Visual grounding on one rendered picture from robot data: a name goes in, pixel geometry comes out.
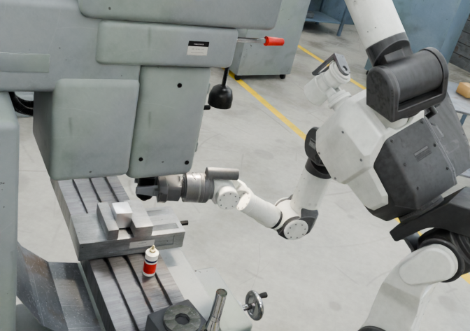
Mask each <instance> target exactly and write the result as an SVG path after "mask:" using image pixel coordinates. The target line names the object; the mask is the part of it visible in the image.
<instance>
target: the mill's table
mask: <svg viewBox="0 0 470 331"><path fill-rule="evenodd" d="M50 182H51V184H52V187H53V190H54V192H55V195H56V198H57V201H58V203H59V206H60V209H61V211H62V214H63V217H64V219H65V222H66V225H67V227H68V230H69V225H70V216H71V215H78V214H86V213H96V212H97V203H101V202H108V205H109V206H110V209H111V207H112V203H117V202H123V201H126V200H130V199H129V197H128V195H127V193H126V192H125V190H124V188H123V186H122V184H121V182H120V180H119V178H118V177H117V176H106V177H97V178H81V179H72V180H63V181H55V180H52V179H50ZM144 260H145V252H144V253H134V254H129V255H119V256H113V257H107V258H98V259H92V260H83V261H80V263H81V265H82V268H83V271H84V273H85V276H86V279H87V282H88V284H89V287H90V290H91V292H92V295H93V298H94V301H95V303H96V306H97V309H98V311H99V314H100V316H101V319H102V322H103V324H104V327H105V330H106V331H145V325H146V321H147V317H148V314H151V313H153V312H156V311H159V310H160V309H164V308H166V307H169V306H171V305H173V304H177V303H179V302H182V301H184V300H185V298H184V297H183V295H182V293H181V291H180V290H179V288H178V286H177V284H176V282H175V281H174V279H173V277H172V275H171V273H170V271H169V270H168V268H167V266H166V264H165V262H164V261H163V259H162V257H161V255H160V254H159V255H158V260H157V267H156V271H155V275H154V276H145V275H144V274H143V264H144Z"/></svg>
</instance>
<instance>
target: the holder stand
mask: <svg viewBox="0 0 470 331"><path fill-rule="evenodd" d="M206 322H207V321H206V320H205V318H204V317H203V316H202V315H201V314H200V313H199V311H198V310H197V309H196V308H195V306H194V305H193V304H192V303H191V301H189V300H184V301H182V302H179V303H177V304H173V305H171V306H169V307H166V308H164V309H160V310H159V311H156V312H153V313H151V314H148V317H147V321H146V325H145V331H201V326H202V325H203V324H204V323H206Z"/></svg>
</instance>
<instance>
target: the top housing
mask: <svg viewBox="0 0 470 331"><path fill-rule="evenodd" d="M281 4H282V0H78V5H79V9H80V12H81V13H82V14H83V15H84V16H86V17H93V18H103V19H112V20H131V21H141V22H160V23H169V24H188V25H198V26H208V27H227V28H237V29H256V30H265V31H268V30H272V29H273V28H274V27H275V26H276V23H277V19H278V14H279V12H280V7H281Z"/></svg>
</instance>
